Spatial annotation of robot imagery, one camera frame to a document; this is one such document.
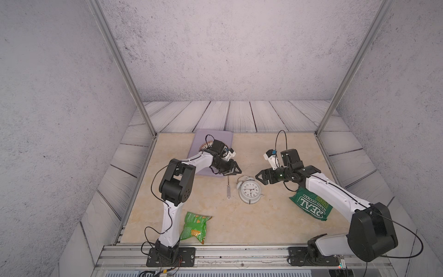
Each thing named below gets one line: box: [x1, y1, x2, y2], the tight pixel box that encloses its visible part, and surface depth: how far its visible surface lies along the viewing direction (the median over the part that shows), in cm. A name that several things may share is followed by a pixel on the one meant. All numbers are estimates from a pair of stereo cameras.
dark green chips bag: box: [288, 186, 333, 222], surface depth 87 cm
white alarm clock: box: [236, 174, 265, 205], surface depth 91 cm
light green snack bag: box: [179, 211, 213, 245], surface depth 79 cm
